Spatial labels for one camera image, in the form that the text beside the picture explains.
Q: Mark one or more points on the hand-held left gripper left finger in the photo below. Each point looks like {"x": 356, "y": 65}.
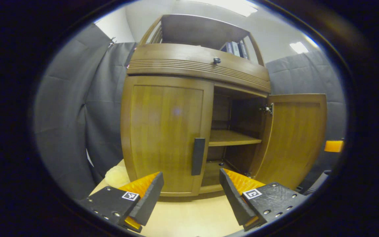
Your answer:
{"x": 150, "y": 204}

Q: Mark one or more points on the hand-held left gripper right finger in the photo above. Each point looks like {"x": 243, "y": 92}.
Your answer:
{"x": 234, "y": 200}

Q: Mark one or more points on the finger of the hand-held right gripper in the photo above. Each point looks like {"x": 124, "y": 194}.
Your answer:
{"x": 333, "y": 146}

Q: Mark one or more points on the wooden cabinet door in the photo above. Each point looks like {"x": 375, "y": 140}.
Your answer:
{"x": 294, "y": 138}
{"x": 163, "y": 131}

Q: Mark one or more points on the wooden double-door shoe cabinet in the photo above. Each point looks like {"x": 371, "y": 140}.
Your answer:
{"x": 183, "y": 62}

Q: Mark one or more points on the metal door hinge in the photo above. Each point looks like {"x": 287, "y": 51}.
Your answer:
{"x": 267, "y": 109}
{"x": 248, "y": 174}

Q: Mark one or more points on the wooden inner cabinet shelf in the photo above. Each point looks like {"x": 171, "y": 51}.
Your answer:
{"x": 232, "y": 138}

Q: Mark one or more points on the dark ribbed object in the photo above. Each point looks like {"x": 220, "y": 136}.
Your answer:
{"x": 316, "y": 182}

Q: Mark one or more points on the yellow plush toy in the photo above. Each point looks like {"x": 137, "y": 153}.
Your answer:
{"x": 117, "y": 177}

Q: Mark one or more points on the small ceiling light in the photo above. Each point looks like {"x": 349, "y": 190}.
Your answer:
{"x": 298, "y": 47}

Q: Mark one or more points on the black backdrop cloth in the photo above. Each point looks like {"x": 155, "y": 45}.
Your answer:
{"x": 64, "y": 115}

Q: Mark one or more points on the pale grey book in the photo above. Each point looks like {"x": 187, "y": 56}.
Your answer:
{"x": 235, "y": 49}

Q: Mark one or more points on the black round drawer knob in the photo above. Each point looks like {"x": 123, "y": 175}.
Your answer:
{"x": 216, "y": 60}

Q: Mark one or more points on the blue book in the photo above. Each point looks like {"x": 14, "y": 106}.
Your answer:
{"x": 227, "y": 48}

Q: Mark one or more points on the large ceiling light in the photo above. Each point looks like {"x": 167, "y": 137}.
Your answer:
{"x": 222, "y": 7}

